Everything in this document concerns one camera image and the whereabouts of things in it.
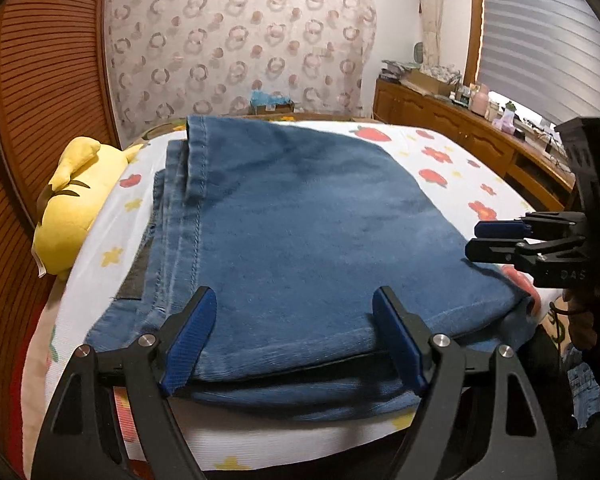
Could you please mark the pink container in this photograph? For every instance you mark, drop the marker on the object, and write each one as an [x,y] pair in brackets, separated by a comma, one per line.
[480,100]

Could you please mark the floral blanket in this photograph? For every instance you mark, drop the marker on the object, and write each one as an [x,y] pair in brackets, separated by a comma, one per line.
[32,355]

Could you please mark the flat cardboard box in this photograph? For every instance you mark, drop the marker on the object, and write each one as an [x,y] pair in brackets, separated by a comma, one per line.
[425,82]

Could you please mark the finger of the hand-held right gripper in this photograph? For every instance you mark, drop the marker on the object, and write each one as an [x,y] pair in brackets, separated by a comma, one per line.
[495,251]
[500,229]

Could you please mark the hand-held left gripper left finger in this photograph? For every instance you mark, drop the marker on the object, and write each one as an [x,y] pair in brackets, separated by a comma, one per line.
[192,340]

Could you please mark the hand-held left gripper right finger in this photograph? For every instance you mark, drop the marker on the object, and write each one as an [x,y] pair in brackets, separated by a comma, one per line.
[397,345]

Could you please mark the small round fan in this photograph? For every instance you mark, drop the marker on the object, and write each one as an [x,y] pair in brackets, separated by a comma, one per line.
[419,53]

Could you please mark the blue denim pants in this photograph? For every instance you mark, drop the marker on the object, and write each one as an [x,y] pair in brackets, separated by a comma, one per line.
[305,220]

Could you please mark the white flower print sheet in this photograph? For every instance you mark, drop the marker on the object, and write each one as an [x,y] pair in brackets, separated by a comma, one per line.
[455,180]

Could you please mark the row of small bottles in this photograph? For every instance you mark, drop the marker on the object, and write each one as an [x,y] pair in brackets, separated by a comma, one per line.
[525,122]

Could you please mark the frayed denim cloth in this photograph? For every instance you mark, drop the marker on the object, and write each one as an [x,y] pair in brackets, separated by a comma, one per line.
[585,390]

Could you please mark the pile of packets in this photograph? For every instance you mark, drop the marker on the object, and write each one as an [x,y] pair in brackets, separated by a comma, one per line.
[396,69]

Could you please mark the yellow plush toy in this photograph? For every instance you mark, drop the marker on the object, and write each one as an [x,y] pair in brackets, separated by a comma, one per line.
[75,210]

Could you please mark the person's right hand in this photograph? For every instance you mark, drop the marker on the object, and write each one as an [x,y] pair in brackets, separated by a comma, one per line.
[585,317]

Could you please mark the wooden cabinet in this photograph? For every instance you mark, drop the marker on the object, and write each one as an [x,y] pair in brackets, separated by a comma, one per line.
[460,130]

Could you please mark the lace window curtain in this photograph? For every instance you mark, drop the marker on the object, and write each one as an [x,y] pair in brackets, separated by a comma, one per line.
[430,20]

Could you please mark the blue plastic bag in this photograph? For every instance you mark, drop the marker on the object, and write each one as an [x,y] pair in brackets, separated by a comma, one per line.
[267,96]

